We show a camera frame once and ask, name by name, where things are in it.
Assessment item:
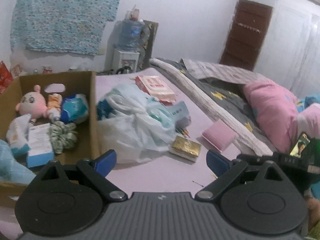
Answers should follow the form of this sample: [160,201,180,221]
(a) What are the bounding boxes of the blue white soft pack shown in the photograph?
[60,94,90,125]

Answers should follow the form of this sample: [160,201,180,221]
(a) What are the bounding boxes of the green white scrunchie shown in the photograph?
[49,121,77,155]

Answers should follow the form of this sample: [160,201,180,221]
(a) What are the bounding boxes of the pink pillow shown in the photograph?
[244,77,320,153]

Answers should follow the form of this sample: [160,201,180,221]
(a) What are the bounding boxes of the dark blue packet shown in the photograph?
[96,100,111,122]

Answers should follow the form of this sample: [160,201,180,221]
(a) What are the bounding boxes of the grey patterned panel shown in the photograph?
[139,20,159,68]

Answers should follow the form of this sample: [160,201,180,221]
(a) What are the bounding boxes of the red wet wipes pack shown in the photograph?
[135,75,177,105]

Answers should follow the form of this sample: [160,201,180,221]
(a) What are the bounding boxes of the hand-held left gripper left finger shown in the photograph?
[40,149,128,202]

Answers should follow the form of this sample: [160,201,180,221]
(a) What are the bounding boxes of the brown cardboard box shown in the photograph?
[0,71,100,208]

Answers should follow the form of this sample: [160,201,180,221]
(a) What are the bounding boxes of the pile of cans and wrappers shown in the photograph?
[11,64,53,77]

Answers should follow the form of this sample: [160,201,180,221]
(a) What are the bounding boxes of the person's right hand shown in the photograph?
[306,196,320,232]

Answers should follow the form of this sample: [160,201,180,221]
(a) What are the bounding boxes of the gold tissue packet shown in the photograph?
[169,136,202,165]

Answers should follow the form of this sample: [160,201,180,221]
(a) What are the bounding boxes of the white blue carton box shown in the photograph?
[26,124,55,168]

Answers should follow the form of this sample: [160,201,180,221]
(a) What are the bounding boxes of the orange white soft toy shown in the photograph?
[47,94,62,110]

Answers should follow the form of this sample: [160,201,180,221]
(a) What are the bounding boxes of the white plastic bag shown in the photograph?
[96,84,190,165]

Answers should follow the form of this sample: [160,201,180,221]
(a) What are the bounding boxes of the red printed bag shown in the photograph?
[0,61,15,95]

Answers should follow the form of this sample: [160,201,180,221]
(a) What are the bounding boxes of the white cotton swab packet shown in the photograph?
[6,114,32,155]

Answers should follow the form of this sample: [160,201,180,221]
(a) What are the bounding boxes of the white water dispenser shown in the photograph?
[114,49,140,73]

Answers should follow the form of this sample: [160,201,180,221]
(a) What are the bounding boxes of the pink sponge pad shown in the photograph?
[201,119,239,153]

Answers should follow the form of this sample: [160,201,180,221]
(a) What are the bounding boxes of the blue floral wall cloth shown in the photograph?
[10,0,125,55]

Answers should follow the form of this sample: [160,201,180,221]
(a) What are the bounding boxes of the bottles on water jug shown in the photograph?
[126,5,140,22]

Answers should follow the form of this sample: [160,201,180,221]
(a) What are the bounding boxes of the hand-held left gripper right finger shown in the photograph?
[194,149,285,201]

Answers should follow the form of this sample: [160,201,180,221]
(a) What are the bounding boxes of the white curtain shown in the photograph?
[271,0,320,98]

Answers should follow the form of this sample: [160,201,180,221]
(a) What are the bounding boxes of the light blue cloth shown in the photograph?
[297,95,320,110]

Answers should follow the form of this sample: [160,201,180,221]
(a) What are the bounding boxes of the white packet dark label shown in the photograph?
[170,101,192,128]

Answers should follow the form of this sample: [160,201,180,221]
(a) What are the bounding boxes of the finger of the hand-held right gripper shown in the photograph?
[236,152,277,167]

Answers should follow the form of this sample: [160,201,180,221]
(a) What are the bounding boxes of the blue water jug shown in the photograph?
[117,19,146,52]

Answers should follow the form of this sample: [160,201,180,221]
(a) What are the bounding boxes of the light blue checked towel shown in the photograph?
[0,140,37,183]

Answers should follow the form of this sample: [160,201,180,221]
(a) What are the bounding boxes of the grey plaid sheet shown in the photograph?
[180,59,273,85]

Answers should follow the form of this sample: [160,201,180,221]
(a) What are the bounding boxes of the brown wooden door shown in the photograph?
[219,0,273,72]

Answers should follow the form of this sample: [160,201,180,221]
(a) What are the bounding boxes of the green yellow packet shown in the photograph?
[289,132,312,158]

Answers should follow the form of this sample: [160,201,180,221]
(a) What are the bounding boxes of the pink white plush toy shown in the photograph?
[15,85,62,124]

